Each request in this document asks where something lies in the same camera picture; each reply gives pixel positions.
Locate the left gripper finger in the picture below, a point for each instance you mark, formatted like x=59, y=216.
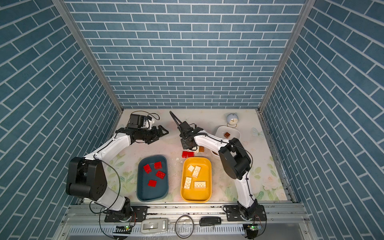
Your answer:
x=157, y=137
x=162, y=131

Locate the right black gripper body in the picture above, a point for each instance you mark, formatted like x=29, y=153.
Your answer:
x=185, y=144

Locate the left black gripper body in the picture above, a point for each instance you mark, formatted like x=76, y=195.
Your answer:
x=147, y=135

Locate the white lego top small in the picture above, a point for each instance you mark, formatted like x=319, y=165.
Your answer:
x=191, y=168

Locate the long white lego brick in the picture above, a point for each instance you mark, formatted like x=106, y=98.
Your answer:
x=196, y=172

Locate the red lego cube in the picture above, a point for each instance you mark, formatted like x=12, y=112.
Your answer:
x=158, y=165

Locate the red lego brick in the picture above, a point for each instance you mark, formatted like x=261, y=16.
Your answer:
x=160, y=174
x=147, y=168
x=152, y=183

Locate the brown lego studs up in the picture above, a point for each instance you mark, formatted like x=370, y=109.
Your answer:
x=227, y=135

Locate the long white lego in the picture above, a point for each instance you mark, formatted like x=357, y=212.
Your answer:
x=200, y=185

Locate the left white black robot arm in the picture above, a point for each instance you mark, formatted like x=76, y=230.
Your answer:
x=86, y=175

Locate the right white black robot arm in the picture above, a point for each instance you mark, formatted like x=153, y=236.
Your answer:
x=236, y=161

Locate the white plastic tray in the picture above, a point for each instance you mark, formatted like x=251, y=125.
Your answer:
x=224, y=129

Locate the yellow plastic tray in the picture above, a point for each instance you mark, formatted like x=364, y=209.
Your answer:
x=197, y=195

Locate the dark teal plastic tray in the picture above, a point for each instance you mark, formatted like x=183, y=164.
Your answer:
x=146, y=193

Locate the small grey globe ball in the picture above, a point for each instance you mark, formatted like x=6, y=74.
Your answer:
x=232, y=119

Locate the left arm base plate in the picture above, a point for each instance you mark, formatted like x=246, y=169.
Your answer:
x=131, y=214

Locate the black remote on rail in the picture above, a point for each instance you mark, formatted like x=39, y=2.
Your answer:
x=210, y=221

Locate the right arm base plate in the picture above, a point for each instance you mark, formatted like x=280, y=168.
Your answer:
x=237, y=213

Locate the grey box on rail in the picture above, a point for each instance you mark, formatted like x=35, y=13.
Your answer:
x=153, y=226

